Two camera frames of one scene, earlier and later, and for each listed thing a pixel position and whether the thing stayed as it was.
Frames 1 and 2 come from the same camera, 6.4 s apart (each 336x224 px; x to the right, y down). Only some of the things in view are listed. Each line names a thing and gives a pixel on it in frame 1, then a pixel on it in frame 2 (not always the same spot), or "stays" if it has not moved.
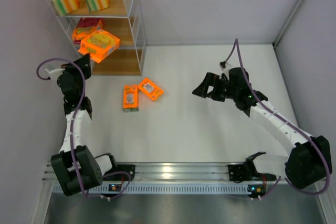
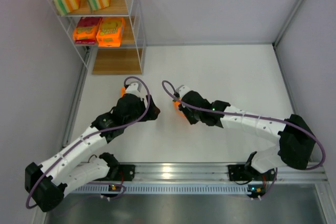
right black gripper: [217, 89] → [187, 114]
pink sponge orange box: [84, 27] stays
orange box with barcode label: [150, 89] → [176, 104]
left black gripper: [79, 66] → [149, 109]
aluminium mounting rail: [212, 172] stays
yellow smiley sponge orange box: [100, 44] → [109, 32]
